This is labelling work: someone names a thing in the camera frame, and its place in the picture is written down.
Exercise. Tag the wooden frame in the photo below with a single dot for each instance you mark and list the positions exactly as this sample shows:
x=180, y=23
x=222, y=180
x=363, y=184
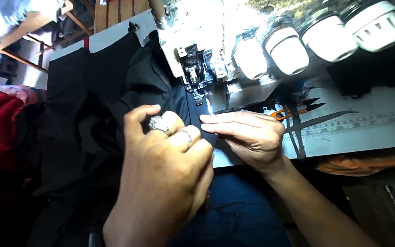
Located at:
x=24, y=59

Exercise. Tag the person's left index finger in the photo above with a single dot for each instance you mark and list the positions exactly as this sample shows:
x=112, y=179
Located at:
x=199, y=154

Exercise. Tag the red padded garment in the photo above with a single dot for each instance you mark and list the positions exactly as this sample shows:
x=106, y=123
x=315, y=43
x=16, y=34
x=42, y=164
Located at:
x=3, y=123

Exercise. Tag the person's left ring finger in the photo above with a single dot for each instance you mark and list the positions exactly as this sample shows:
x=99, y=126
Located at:
x=173, y=122

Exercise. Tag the person's left middle finger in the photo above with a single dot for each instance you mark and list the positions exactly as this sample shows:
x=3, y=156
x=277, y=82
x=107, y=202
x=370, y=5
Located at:
x=183, y=138

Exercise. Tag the grey curved tweezers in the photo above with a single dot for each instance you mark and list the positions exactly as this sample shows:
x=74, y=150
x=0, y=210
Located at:
x=315, y=121

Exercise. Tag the person's right hand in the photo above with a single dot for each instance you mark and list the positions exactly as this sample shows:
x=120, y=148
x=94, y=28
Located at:
x=259, y=140

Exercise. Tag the transparent ruler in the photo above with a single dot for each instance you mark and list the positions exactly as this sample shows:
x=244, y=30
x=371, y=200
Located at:
x=348, y=124

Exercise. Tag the person's left thumb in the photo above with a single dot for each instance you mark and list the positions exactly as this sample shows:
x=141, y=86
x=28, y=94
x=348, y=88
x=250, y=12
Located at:
x=206, y=178

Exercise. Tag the person's left forearm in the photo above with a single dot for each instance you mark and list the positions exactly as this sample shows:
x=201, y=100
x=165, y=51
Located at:
x=132, y=236

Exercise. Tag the person's right fingers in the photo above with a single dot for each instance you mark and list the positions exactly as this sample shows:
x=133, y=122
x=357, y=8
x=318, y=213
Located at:
x=231, y=122

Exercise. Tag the person's right forearm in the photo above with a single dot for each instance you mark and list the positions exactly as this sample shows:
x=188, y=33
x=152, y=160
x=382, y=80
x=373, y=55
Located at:
x=317, y=202

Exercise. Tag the dark narrow fabric strip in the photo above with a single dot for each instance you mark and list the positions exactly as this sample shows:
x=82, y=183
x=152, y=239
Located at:
x=298, y=140

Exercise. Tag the sewing machine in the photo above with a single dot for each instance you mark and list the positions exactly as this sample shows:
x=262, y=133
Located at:
x=201, y=27

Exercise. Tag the wooden slatted bench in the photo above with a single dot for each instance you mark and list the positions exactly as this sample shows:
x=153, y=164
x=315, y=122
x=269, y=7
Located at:
x=115, y=12

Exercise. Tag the person's left little finger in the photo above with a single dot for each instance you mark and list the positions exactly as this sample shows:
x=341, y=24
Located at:
x=135, y=118

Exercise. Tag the person's legs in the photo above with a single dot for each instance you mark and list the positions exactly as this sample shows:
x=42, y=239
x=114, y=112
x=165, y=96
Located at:
x=235, y=209

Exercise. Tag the person's left hand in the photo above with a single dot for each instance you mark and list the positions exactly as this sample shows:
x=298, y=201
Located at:
x=159, y=175

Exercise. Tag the black fabric garment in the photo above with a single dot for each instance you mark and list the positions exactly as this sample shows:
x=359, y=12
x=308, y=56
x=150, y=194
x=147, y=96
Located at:
x=67, y=130

